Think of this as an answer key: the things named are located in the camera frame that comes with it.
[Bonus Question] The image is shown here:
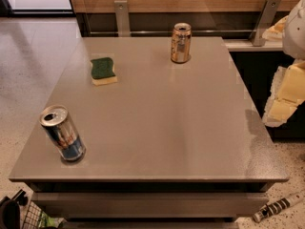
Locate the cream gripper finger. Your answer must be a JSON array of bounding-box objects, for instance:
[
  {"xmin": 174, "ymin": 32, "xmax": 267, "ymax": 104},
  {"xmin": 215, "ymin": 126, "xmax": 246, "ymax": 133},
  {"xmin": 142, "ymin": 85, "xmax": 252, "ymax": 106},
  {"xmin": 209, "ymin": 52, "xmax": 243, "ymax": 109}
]
[
  {"xmin": 262, "ymin": 60, "xmax": 305, "ymax": 128},
  {"xmin": 262, "ymin": 16, "xmax": 288, "ymax": 41}
]

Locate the orange soda can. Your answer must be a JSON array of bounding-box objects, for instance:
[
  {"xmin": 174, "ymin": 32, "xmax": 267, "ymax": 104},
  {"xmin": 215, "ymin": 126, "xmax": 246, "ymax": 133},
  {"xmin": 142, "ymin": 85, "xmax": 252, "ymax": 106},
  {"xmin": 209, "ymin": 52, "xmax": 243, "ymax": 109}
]
[{"xmin": 171, "ymin": 23, "xmax": 192, "ymax": 63}]

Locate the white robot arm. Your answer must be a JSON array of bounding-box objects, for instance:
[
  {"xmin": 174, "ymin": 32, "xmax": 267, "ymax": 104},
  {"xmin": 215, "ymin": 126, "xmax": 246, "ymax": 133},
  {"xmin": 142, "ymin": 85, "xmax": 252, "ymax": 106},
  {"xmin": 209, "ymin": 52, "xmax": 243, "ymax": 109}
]
[{"xmin": 262, "ymin": 0, "xmax": 305, "ymax": 128}]

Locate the redbull can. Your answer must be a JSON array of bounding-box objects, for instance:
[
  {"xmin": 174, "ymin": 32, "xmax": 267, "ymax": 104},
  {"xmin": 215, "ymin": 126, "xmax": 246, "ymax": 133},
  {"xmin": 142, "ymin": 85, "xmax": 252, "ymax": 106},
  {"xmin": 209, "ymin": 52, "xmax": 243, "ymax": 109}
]
[{"xmin": 39, "ymin": 105, "xmax": 86, "ymax": 161}]

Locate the black white striped tool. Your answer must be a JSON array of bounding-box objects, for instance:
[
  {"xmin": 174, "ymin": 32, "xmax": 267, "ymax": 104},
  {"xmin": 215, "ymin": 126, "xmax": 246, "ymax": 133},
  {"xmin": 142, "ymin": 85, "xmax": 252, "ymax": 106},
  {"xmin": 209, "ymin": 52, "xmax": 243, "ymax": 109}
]
[{"xmin": 253, "ymin": 193, "xmax": 304, "ymax": 223}]

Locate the green yellow sponge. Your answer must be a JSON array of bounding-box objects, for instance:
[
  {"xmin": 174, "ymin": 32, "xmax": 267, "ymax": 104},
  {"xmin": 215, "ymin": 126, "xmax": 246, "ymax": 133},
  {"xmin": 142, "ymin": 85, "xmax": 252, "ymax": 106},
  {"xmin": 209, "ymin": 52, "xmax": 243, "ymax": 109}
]
[{"xmin": 91, "ymin": 57, "xmax": 117, "ymax": 86}]

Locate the grey drawer cabinet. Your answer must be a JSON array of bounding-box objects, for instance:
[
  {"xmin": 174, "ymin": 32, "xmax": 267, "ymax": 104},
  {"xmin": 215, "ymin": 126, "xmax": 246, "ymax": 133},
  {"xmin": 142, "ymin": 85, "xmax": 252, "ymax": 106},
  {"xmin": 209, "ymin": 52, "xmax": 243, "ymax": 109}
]
[{"xmin": 32, "ymin": 189, "xmax": 268, "ymax": 221}]

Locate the black object bottom left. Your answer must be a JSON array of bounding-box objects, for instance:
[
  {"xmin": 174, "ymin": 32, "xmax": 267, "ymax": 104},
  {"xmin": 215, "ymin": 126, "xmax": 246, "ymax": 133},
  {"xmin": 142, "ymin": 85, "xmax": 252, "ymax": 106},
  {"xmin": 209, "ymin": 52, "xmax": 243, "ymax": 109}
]
[{"xmin": 0, "ymin": 189, "xmax": 29, "ymax": 229}]

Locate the right metal bracket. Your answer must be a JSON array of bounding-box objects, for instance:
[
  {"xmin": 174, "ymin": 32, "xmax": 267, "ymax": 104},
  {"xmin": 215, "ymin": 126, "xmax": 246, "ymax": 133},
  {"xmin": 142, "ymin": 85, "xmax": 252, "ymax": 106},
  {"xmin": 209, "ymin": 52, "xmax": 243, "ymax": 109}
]
[{"xmin": 249, "ymin": 0, "xmax": 281, "ymax": 47}]

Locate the metal bracket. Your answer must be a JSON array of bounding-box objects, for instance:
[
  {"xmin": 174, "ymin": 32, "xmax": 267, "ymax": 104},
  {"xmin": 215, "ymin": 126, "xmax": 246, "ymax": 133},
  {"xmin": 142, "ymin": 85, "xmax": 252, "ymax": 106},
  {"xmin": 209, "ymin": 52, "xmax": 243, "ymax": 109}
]
[
  {"xmin": 249, "ymin": 0, "xmax": 281, "ymax": 47},
  {"xmin": 114, "ymin": 0, "xmax": 131, "ymax": 37}
]

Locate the left metal bracket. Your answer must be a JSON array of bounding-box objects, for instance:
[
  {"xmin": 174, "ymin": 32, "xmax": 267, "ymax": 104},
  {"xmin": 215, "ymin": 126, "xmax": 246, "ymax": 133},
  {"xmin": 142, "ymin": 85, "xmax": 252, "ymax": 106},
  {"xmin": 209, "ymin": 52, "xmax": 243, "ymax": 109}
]
[{"xmin": 114, "ymin": 0, "xmax": 131, "ymax": 37}]

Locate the wire basket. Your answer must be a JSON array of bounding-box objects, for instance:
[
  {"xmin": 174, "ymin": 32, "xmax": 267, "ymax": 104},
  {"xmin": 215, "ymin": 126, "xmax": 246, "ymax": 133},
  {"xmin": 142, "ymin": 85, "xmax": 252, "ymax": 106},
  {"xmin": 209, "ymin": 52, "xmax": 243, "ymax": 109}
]
[{"xmin": 21, "ymin": 202, "xmax": 65, "ymax": 229}]

